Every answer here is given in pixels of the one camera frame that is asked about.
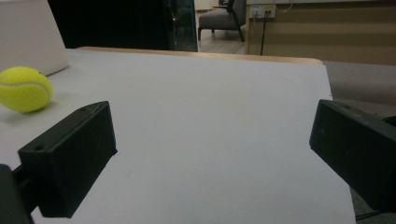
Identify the white box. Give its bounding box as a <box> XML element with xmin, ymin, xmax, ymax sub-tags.
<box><xmin>0</xmin><ymin>0</ymin><xmax>69</xmax><ymax>77</ymax></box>

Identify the dark glass partition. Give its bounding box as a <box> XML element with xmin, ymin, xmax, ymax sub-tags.
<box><xmin>165</xmin><ymin>0</ymin><xmax>199</xmax><ymax>52</ymax></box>

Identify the wall socket panel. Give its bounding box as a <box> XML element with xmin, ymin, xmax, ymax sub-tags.
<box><xmin>249</xmin><ymin>4</ymin><xmax>276</xmax><ymax>20</ymax></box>

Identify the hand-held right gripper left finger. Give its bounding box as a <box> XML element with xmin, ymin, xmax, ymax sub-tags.
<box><xmin>17</xmin><ymin>100</ymin><xmax>119</xmax><ymax>219</ymax></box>

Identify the black power cable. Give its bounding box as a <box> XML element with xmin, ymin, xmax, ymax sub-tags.
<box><xmin>260</xmin><ymin>10</ymin><xmax>270</xmax><ymax>56</ymax></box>

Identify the yellow tennis ball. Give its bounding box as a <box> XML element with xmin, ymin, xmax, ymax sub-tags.
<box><xmin>0</xmin><ymin>65</ymin><xmax>54</xmax><ymax>114</ymax></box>

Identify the grey armchair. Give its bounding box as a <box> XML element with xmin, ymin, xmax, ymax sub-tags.
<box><xmin>197</xmin><ymin>0</ymin><xmax>248</xmax><ymax>43</ymax></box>

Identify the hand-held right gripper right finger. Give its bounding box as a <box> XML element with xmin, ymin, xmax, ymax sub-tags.
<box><xmin>308</xmin><ymin>99</ymin><xmax>396</xmax><ymax>215</ymax></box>

